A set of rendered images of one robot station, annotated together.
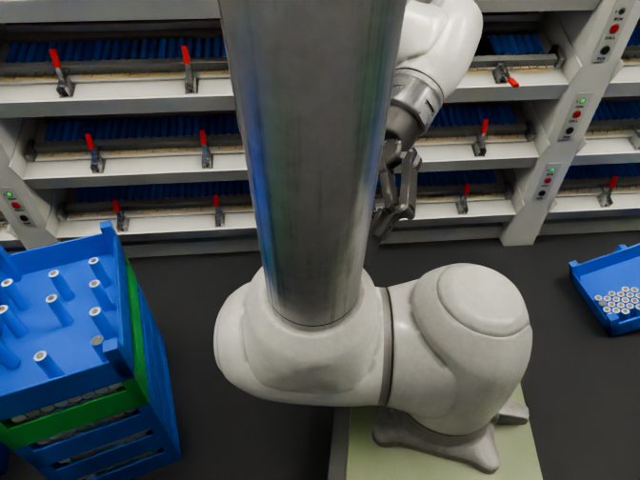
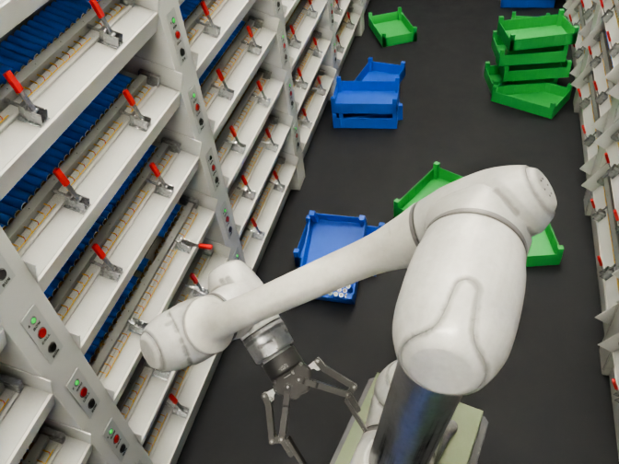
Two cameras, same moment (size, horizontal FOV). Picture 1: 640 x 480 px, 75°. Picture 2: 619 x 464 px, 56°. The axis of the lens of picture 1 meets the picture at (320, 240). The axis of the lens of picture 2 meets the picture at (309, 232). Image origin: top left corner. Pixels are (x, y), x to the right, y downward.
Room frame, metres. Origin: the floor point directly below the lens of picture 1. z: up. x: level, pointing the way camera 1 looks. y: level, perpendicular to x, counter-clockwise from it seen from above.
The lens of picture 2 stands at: (0.20, 0.47, 1.59)
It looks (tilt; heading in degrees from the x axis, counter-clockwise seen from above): 44 degrees down; 294
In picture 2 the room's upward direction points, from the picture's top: 8 degrees counter-clockwise
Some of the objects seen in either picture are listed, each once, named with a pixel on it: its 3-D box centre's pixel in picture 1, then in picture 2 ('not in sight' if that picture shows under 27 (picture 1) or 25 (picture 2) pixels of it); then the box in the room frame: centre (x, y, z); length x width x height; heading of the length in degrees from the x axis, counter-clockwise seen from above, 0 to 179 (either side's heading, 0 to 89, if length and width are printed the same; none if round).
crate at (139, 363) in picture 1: (75, 336); not in sight; (0.43, 0.43, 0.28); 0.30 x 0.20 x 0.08; 22
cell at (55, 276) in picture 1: (61, 285); not in sight; (0.48, 0.45, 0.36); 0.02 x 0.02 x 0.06
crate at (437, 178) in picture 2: not in sight; (437, 197); (0.44, -1.30, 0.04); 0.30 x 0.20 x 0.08; 68
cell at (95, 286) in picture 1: (100, 295); not in sight; (0.46, 0.37, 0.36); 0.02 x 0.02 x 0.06
